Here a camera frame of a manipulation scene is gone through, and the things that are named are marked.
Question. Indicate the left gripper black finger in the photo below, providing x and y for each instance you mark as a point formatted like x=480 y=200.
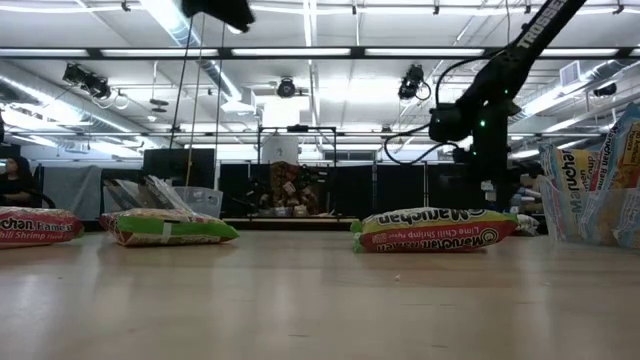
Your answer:
x=220 y=10

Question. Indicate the lime chili shrimp ramen packet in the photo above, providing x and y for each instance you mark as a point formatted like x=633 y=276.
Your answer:
x=170 y=230
x=435 y=235
x=35 y=227

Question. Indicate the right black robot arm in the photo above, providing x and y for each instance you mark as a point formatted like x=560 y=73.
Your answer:
x=500 y=80

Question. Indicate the overhead light bar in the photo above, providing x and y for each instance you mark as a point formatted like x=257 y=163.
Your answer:
x=290 y=51

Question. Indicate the black disc fixture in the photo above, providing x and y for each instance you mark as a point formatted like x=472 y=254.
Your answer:
x=159 y=102

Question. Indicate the thin black horizontal bar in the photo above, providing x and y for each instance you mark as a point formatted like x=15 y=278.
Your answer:
x=225 y=134

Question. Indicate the black spotlight cluster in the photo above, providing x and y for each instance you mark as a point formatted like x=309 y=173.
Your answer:
x=92 y=82

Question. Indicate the white cylinder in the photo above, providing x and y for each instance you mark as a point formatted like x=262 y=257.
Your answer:
x=280 y=150

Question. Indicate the black monitor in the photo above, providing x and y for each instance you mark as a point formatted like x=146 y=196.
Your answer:
x=170 y=162

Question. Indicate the clear plastic bin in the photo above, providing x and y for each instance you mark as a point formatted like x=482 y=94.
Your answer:
x=547 y=215
x=205 y=200

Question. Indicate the grey cloth cover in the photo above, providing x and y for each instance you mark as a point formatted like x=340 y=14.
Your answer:
x=75 y=192

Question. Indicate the black partition curtain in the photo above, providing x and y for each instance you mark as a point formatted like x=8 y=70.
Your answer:
x=400 y=185

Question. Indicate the person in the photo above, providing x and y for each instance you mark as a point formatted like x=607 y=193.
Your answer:
x=15 y=185

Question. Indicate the white ceiling vent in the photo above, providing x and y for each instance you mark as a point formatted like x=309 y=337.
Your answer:
x=570 y=75

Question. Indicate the shelf clutter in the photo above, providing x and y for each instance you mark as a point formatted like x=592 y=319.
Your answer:
x=527 y=195

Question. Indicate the white dark ramen packet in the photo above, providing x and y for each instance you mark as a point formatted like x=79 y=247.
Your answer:
x=529 y=225

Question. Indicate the black ceiling fixture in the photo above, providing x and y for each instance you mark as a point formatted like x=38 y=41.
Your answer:
x=605 y=90

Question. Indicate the silver air duct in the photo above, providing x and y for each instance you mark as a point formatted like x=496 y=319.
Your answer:
x=170 y=22

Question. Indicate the round black ceiling camera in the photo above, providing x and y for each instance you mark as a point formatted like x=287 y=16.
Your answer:
x=286 y=88

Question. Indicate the black frame stand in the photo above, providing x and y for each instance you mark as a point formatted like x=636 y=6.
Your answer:
x=297 y=128

